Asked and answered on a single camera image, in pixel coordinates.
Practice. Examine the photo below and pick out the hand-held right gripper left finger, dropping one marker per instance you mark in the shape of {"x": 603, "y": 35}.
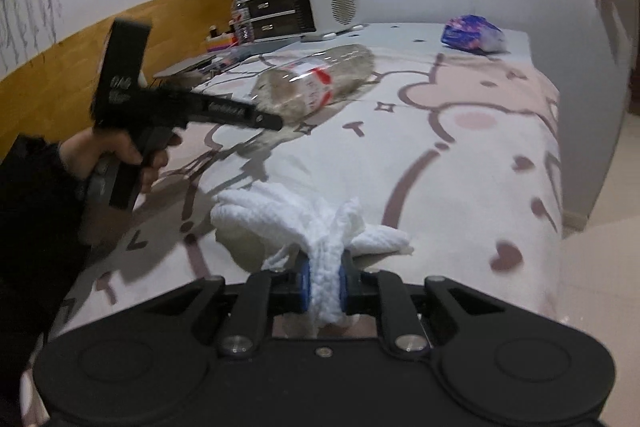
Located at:
{"x": 303, "y": 287}

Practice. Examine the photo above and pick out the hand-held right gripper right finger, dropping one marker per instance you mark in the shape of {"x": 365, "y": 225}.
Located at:
{"x": 344, "y": 289}

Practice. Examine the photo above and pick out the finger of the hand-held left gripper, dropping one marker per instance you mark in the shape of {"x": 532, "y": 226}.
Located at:
{"x": 225, "y": 111}

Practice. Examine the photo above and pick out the white tissue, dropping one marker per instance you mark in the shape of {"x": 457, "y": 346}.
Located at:
{"x": 320, "y": 227}

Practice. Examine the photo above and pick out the clear plastic bottle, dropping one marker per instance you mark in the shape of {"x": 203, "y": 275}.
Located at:
{"x": 310, "y": 82}

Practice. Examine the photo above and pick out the person's left forearm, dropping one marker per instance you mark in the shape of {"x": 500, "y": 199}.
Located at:
{"x": 30, "y": 217}

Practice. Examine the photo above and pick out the person's left hand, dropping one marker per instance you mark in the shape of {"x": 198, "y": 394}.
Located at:
{"x": 95, "y": 152}

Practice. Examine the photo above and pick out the grey flat board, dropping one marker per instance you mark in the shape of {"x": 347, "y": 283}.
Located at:
{"x": 182, "y": 67}

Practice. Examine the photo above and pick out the pink organizer tray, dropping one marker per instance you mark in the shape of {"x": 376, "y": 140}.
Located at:
{"x": 222, "y": 42}

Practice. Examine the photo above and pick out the small labelled water bottle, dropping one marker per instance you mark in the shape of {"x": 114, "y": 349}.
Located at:
{"x": 242, "y": 22}

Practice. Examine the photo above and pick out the drawer unit with glass tank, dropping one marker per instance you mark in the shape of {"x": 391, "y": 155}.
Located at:
{"x": 265, "y": 2}

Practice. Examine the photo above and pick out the white fan heater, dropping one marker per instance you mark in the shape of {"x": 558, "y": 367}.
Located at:
{"x": 330, "y": 2}

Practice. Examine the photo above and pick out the pink printed blanket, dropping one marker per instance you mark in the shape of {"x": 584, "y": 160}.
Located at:
{"x": 450, "y": 157}

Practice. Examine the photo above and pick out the purple snack bag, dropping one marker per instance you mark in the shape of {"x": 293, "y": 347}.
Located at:
{"x": 472, "y": 34}

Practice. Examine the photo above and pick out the grey table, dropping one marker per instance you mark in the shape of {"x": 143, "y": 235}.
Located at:
{"x": 590, "y": 147}

